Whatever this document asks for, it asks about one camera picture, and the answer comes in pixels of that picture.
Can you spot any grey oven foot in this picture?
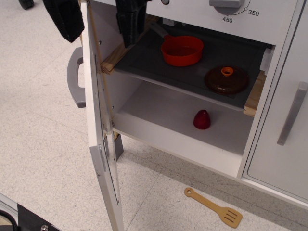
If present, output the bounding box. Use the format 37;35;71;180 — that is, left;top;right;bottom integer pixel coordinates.
115;134;124;160

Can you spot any grey temperature knob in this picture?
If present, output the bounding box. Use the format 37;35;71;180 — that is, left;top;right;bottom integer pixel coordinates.
209;0;245;15

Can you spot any grey cabinet door handle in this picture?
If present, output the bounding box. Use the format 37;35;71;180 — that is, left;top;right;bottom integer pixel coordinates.
277;81;308;146

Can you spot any brown lid orange knob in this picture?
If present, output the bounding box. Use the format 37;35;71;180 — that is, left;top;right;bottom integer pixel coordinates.
205;66;249;95

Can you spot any small round oven button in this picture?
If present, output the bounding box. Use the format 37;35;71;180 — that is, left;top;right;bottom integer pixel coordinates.
161;0;170;5

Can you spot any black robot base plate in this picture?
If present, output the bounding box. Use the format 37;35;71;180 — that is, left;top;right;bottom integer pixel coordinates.
17;204;60;231

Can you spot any black caster wheel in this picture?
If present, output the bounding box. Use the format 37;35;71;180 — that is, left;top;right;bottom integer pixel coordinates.
19;0;34;10

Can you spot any orange toy pot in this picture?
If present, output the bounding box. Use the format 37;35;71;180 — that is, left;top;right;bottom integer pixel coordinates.
150;23;204;67

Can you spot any white toy kitchen oven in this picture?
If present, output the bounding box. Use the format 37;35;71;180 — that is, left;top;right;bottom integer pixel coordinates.
81;0;308;208

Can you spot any white cabinet door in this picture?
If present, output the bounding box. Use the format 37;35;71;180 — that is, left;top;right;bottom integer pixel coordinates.
243;1;308;203

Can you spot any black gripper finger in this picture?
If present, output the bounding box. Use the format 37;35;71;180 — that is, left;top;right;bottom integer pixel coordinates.
116;0;147;48
43;0;85;43

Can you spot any grey oven tray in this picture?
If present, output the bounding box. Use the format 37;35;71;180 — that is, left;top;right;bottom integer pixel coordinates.
115;23;271;110

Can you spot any white toy oven door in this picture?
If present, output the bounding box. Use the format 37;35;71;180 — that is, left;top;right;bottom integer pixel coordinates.
81;1;124;231

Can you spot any wooden toy spatula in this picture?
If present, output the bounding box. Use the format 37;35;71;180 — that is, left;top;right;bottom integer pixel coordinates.
184;187;243;229

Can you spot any black cable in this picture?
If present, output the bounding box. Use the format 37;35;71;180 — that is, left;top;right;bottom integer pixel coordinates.
0;209;20;231

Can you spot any dark red toy fruit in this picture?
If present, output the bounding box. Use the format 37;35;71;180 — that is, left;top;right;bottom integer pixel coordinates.
193;110;211;129

